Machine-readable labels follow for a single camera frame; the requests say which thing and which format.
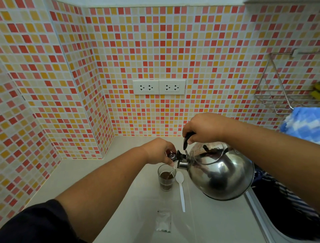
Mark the person's left hand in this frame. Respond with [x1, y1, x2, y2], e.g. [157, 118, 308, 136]
[142, 137, 177, 167]

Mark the person's right hand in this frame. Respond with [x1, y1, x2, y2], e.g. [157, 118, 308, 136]
[182, 112, 230, 145]

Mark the stainless steel kettle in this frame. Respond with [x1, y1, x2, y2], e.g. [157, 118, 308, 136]
[167, 132, 255, 201]

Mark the person's left forearm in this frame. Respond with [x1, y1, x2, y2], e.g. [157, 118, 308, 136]
[55, 146, 149, 243]

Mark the person's right forearm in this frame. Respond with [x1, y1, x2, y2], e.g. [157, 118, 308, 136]
[224, 116, 320, 213]

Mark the glass cup with coffee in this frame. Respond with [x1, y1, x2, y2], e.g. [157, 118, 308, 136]
[157, 164, 177, 192]

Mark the white plastic spoon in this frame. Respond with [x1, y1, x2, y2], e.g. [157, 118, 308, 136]
[175, 171, 186, 213]

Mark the empty clear sachet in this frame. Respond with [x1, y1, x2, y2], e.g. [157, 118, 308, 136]
[155, 210, 172, 233]

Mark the blue and white cloth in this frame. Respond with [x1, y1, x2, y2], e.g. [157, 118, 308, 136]
[280, 107, 320, 145]

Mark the dark striped cloth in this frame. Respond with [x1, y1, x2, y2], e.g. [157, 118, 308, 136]
[254, 170, 320, 219]

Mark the steel sink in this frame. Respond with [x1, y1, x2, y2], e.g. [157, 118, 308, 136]
[244, 169, 320, 243]

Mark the yellow sponge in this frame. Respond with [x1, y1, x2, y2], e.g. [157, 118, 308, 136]
[311, 82, 320, 101]

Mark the black sleeve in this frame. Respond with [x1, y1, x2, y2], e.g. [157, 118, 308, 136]
[0, 199, 87, 243]

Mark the white wall socket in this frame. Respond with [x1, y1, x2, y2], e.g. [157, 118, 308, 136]
[159, 80, 186, 95]
[133, 80, 160, 95]

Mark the metal wire rack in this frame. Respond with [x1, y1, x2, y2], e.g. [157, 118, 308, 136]
[254, 49, 320, 115]

